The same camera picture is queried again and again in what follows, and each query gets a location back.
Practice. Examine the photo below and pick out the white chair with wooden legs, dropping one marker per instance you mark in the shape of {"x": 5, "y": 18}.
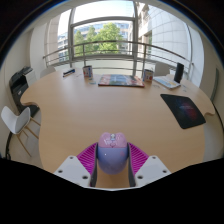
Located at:
{"x": 16, "y": 122}

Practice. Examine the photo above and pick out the dark blue stapler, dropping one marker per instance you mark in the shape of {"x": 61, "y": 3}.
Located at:
{"x": 69, "y": 72}

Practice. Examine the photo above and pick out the red-edged magazine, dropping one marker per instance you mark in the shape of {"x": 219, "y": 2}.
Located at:
{"x": 121, "y": 80}

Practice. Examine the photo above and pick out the black office printer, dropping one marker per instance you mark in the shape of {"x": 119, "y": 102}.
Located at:
{"x": 19, "y": 85}

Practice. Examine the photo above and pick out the pink and lilac computer mouse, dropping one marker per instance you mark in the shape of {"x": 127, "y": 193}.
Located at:
{"x": 112, "y": 155}

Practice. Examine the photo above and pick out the metal balcony railing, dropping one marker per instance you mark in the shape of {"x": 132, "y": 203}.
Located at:
{"x": 116, "y": 45}

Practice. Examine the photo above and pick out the black mouse pad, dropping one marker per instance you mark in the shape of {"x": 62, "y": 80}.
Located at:
{"x": 182, "y": 110}

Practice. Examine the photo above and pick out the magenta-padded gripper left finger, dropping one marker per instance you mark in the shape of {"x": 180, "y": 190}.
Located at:
{"x": 71, "y": 168}

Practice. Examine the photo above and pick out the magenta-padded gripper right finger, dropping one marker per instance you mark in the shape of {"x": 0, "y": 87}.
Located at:
{"x": 151, "y": 168}

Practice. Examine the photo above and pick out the light blue open book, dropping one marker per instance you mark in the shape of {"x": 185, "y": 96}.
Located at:
{"x": 166, "y": 81}

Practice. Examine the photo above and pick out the white printed cup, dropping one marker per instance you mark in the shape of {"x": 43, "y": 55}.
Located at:
{"x": 87, "y": 71}

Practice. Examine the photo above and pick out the black cylindrical speaker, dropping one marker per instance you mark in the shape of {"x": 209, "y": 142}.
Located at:
{"x": 179, "y": 72}

